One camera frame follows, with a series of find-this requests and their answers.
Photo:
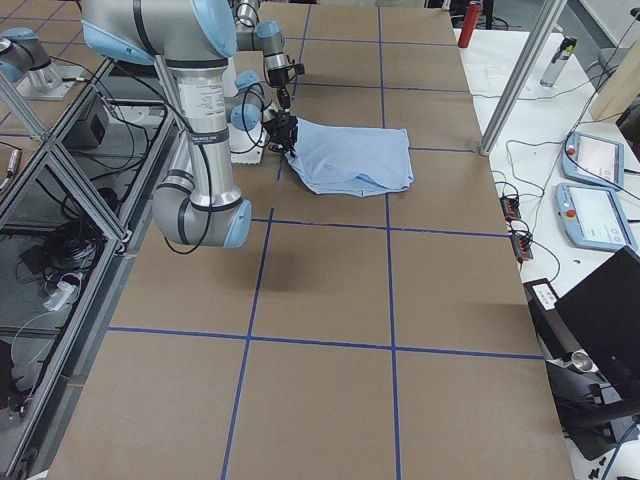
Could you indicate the lower orange connector board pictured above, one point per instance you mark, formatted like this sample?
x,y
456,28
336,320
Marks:
x,y
521,244

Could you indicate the orange connector board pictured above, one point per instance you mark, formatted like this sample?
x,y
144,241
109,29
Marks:
x,y
521,244
510,207

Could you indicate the lower teach pendant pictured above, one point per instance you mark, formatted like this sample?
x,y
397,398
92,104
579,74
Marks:
x,y
592,217

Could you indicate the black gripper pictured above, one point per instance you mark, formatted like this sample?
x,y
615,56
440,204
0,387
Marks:
x,y
286,128
277,76

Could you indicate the white camera mast pedestal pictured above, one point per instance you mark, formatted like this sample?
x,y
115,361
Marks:
x,y
247,145

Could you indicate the light blue t-shirt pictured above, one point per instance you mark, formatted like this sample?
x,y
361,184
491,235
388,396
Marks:
x,y
355,161

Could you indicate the upper orange connector board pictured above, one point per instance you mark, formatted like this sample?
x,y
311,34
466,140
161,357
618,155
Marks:
x,y
510,207

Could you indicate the upper teach pendant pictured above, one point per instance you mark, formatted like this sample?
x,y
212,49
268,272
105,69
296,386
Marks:
x,y
593,160

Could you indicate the clear water bottle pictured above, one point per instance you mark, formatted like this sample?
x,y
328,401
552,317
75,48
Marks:
x,y
558,62

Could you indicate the aluminium frame post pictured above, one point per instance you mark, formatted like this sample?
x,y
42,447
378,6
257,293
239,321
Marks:
x,y
530,53

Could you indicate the black laptop box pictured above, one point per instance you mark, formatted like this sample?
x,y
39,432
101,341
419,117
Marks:
x,y
599,315

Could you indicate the red water bottle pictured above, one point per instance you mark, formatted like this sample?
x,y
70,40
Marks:
x,y
472,14

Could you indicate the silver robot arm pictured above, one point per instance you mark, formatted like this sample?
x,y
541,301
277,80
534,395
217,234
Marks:
x,y
266,37
198,202

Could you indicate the teach pendant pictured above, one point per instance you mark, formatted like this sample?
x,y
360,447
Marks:
x,y
593,160
592,217

